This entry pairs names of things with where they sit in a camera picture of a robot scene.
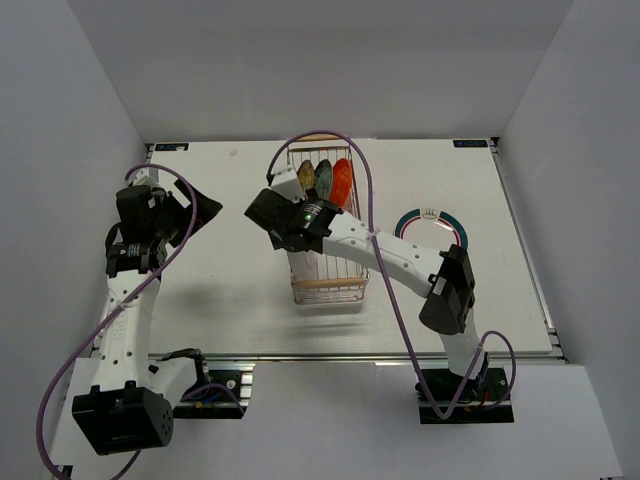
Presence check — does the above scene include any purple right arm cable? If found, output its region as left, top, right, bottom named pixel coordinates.
left=267, top=130, right=517, bottom=420

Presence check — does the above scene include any large plain white plate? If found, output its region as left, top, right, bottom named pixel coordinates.
left=287, top=251, right=318, bottom=282

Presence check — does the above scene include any dark teal patterned plate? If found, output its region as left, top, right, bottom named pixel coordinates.
left=314, top=159, right=333, bottom=200

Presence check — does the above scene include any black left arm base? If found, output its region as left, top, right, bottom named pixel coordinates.
left=162, top=348, right=249, bottom=420

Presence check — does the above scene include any yellow patterned plate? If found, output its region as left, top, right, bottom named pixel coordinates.
left=297, top=160, right=316, bottom=192

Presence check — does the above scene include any wire dish rack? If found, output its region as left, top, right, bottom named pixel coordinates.
left=286, top=134, right=369, bottom=306

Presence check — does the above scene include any orange plate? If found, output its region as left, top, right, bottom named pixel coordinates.
left=329, top=158, right=353, bottom=207

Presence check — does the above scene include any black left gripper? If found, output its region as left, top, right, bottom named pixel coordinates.
left=152, top=178, right=222, bottom=247

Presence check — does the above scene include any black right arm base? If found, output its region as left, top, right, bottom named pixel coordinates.
left=415, top=368, right=515, bottom=425

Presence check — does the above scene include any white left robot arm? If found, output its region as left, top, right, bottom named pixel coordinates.
left=72, top=167, right=222, bottom=456

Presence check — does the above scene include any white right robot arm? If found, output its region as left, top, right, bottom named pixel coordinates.
left=245, top=171, right=488, bottom=399

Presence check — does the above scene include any white plate teal arc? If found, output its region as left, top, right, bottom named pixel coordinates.
left=394, top=208, right=469, bottom=250

